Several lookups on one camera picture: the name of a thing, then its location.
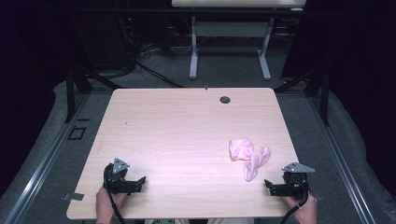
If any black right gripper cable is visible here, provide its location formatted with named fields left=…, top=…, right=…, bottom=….
left=279, top=177, right=310, bottom=224

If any bundle of black floor cables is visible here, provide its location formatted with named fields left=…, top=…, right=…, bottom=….
left=118, top=15, right=188, bottom=89

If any pink cloth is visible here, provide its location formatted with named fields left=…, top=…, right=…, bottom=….
left=229, top=138, right=272, bottom=183

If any black metal stand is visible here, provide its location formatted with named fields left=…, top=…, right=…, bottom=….
left=274, top=66, right=331, bottom=127
left=64, top=66, right=124, bottom=124

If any grey metal bracket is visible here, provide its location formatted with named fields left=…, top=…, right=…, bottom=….
left=61, top=192, right=86, bottom=202

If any person's right hand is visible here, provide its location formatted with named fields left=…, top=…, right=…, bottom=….
left=283, top=191, right=318, bottom=224

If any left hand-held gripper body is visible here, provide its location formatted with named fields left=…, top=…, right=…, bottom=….
left=104, top=157, right=142, bottom=196

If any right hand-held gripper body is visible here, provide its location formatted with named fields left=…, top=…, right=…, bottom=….
left=271, top=161, right=316, bottom=201

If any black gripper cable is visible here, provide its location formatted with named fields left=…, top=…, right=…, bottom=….
left=103, top=163, right=127, bottom=224
left=279, top=177, right=310, bottom=224

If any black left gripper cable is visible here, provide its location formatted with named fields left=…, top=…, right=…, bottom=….
left=103, top=163, right=127, bottom=224

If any person's left hand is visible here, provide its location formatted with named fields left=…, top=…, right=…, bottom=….
left=95, top=186, right=128, bottom=224

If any aluminium floor rail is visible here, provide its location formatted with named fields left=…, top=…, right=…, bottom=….
left=306, top=92, right=377, bottom=224
left=2, top=92, right=92, bottom=224

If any white desk with metal legs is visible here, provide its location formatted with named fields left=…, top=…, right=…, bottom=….
left=171, top=0, right=308, bottom=81

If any black horizontal frame bar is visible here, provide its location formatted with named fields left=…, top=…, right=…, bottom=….
left=60, top=7, right=331, bottom=18

